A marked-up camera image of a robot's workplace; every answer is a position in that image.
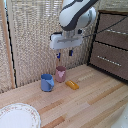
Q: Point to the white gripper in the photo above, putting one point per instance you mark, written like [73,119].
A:
[66,41]

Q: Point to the orange toy toast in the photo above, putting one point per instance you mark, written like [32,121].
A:
[72,84]

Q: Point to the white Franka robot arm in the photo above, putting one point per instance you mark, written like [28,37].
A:
[75,13]

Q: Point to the pink mug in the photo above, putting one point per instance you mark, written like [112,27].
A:
[60,74]

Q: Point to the blue mug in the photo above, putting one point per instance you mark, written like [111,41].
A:
[46,83]

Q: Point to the bamboo blind screen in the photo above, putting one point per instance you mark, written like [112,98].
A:
[33,40]

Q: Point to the brown drawer cabinet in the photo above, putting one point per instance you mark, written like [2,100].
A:
[111,50]

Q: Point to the white plate with floral rim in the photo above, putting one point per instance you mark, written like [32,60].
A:
[17,117]

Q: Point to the wooden post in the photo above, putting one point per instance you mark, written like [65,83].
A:
[7,43]

